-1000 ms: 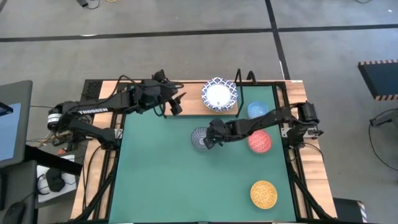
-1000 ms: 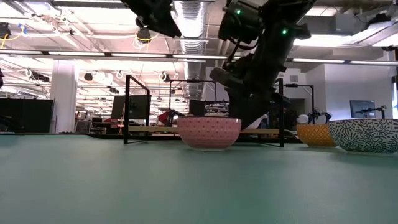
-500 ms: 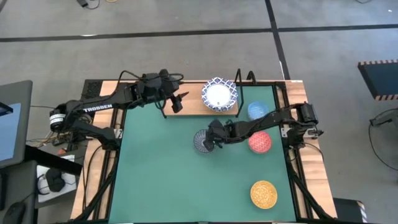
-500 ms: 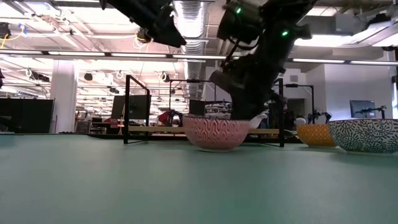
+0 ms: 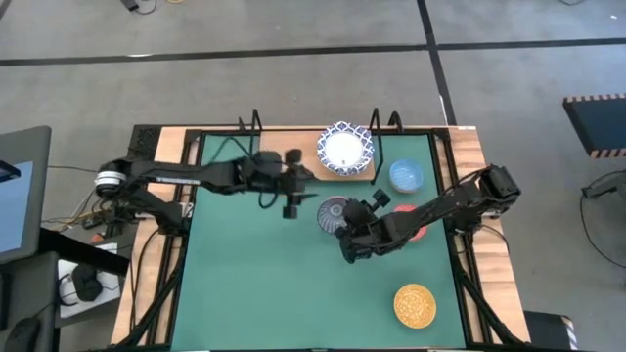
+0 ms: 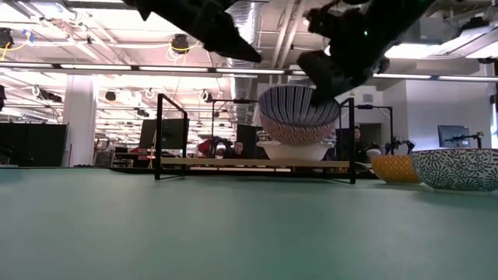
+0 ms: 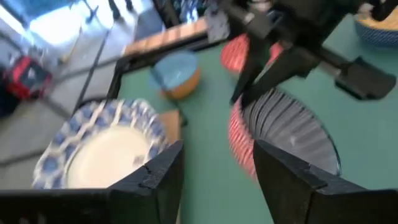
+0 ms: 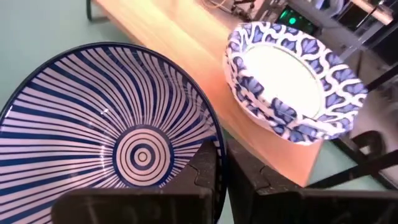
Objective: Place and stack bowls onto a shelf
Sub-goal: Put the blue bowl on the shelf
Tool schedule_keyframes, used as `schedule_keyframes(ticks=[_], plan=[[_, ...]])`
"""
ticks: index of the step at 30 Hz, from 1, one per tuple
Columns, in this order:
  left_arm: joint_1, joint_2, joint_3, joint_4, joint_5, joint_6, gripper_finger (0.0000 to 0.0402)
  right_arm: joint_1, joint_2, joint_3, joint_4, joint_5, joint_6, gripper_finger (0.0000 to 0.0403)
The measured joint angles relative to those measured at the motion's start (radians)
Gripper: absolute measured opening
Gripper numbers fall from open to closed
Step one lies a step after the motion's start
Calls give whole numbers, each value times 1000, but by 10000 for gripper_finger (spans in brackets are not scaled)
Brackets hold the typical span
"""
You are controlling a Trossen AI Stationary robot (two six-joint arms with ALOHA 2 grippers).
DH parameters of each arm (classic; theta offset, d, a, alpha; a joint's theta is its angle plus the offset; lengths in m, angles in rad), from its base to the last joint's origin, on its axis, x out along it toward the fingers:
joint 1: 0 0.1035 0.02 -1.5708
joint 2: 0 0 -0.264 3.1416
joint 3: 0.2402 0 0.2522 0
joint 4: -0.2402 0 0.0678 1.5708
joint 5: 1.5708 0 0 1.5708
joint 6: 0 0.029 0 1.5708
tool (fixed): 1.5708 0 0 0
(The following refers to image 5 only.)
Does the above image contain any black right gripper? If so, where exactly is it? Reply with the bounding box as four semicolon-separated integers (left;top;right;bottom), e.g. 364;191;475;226
335;189;397;265

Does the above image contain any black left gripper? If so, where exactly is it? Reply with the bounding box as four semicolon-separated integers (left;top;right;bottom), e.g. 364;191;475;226
244;148;319;220

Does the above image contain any blue striped ceramic bowl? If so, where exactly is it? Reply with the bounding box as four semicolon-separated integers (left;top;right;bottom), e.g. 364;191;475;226
316;196;351;235

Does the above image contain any blue-patterned white paper bowl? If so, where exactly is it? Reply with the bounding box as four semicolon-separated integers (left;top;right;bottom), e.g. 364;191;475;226
316;120;377;177

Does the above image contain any wooden shelf with black legs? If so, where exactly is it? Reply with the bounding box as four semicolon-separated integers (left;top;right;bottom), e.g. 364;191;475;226
238;108;405;187

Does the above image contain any red-inside patterned ceramic bowl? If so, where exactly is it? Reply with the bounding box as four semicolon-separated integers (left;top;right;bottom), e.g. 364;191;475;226
392;203;429;243

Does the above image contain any light blue ceramic bowl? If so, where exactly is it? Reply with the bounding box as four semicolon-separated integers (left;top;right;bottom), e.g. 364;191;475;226
388;157;425;195

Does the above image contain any black perforated plate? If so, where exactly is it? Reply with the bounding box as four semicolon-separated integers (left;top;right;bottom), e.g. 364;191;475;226
127;124;163;160

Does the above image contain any black hazard-striped box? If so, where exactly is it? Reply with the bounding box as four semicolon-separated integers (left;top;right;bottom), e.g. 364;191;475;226
522;310;579;352

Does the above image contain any white paper sheet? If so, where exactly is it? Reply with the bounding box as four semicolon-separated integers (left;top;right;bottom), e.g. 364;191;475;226
57;242;123;319

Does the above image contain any blue hazard-striped cart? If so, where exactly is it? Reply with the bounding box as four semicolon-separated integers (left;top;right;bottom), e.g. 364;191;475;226
561;92;626;160

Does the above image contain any grey monitor blue screen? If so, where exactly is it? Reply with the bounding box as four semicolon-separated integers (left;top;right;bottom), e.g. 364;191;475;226
0;125;53;265

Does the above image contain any black desk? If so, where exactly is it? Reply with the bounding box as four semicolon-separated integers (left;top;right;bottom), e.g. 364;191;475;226
0;227;131;352

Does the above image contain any black computer mouse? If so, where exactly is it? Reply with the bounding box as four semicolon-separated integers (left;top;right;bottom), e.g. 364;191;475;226
3;316;43;352

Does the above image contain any black table frame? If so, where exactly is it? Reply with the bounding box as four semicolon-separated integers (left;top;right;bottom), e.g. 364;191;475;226
110;124;532;352

